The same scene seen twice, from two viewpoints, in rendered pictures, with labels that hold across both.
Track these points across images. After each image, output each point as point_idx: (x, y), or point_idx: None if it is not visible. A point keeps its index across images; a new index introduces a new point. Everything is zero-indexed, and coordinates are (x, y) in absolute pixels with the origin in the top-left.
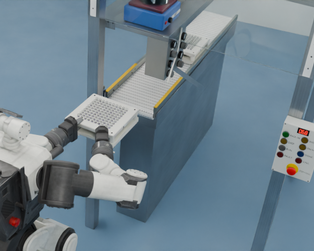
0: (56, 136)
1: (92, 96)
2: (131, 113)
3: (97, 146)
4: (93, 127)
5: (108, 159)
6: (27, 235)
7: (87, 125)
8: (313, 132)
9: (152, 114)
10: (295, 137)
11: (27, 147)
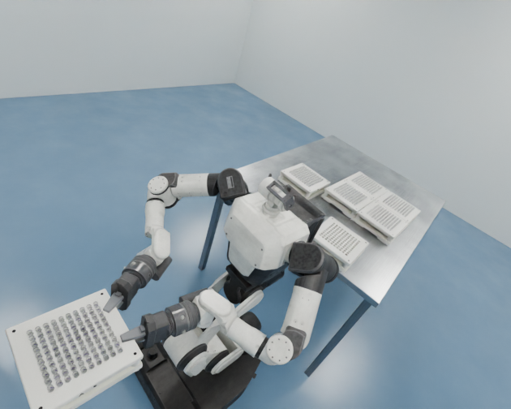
0: (183, 303)
1: (48, 406)
2: (31, 322)
3: (146, 266)
4: (117, 314)
5: (156, 230)
6: None
7: (122, 321)
8: None
9: None
10: None
11: (255, 205)
